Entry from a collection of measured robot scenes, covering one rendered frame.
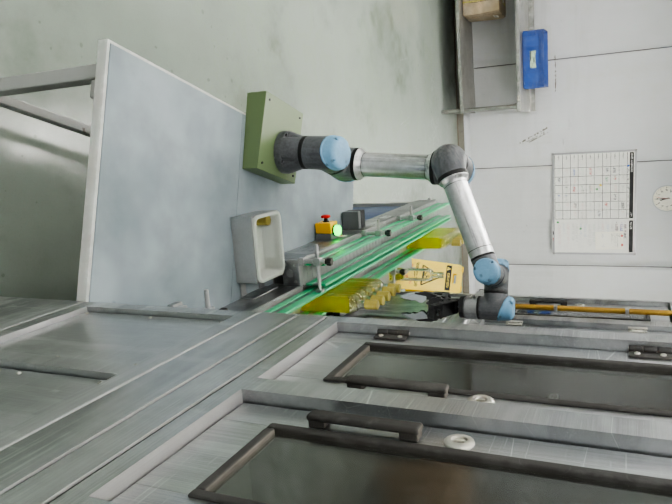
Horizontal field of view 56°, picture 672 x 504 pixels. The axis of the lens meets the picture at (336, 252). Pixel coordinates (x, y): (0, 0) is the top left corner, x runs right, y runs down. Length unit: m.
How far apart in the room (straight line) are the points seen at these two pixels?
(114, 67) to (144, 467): 1.18
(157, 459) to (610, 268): 7.51
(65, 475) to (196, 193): 1.29
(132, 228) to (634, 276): 6.94
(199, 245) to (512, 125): 6.36
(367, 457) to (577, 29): 7.41
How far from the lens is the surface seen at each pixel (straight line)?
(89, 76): 1.83
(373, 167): 2.25
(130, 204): 1.75
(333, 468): 0.75
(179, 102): 1.94
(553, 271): 8.15
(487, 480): 0.73
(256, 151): 2.16
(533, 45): 7.37
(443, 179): 2.01
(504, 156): 8.03
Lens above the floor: 1.93
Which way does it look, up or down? 25 degrees down
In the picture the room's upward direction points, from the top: 91 degrees clockwise
